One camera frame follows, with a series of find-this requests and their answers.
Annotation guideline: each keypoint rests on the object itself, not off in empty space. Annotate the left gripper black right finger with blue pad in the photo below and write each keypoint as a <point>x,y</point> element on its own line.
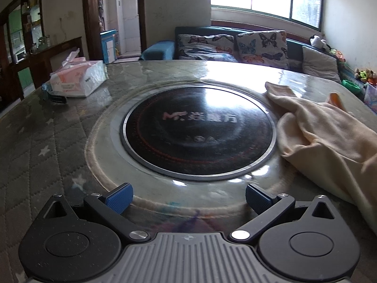
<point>303,241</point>

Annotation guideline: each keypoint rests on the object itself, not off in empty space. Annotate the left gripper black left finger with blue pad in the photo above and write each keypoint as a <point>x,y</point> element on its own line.
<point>77,243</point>

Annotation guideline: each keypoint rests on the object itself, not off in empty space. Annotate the beige cloth garment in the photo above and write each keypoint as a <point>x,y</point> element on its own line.
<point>328,146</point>

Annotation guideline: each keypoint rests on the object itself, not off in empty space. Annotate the round black induction cooktop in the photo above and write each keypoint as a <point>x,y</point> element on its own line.
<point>198,132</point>

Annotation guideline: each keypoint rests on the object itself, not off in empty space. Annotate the clear plastic storage box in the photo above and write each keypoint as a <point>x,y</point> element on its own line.
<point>370,97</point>

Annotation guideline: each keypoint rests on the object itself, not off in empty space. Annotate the green plastic bowl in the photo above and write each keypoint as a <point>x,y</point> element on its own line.
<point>352,87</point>

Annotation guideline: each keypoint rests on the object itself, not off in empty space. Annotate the pink white tissue pack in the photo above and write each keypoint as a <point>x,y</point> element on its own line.
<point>77,76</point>

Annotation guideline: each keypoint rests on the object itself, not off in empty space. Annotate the colourful plush toys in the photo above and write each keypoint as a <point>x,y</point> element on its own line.
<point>366,76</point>

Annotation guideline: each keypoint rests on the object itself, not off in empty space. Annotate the grey plain cushion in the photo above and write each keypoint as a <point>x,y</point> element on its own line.
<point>320,65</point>

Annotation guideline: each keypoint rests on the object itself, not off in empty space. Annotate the dark wooden cabinet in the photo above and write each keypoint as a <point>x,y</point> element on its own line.
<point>36,35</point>

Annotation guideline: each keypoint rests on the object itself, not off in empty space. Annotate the right butterfly print pillow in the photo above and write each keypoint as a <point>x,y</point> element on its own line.
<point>265,48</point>

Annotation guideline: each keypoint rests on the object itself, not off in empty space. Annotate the butterfly print pillow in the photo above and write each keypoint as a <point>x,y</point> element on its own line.
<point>265,48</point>
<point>218,47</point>

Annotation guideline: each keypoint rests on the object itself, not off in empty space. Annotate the panda plush toy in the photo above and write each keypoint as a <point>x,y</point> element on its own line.
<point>319,43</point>

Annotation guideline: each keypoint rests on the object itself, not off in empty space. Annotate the blue white cardboard box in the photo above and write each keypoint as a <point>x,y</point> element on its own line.
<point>108,46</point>

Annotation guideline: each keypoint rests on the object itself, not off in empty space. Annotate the blue sofa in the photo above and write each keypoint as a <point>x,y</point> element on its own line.
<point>167,50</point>

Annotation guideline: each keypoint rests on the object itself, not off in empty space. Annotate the left butterfly print pillow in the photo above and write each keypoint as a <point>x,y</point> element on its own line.
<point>218,47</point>

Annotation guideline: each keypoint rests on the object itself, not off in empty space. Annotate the dark wooden door frame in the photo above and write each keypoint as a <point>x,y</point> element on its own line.
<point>92,27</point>

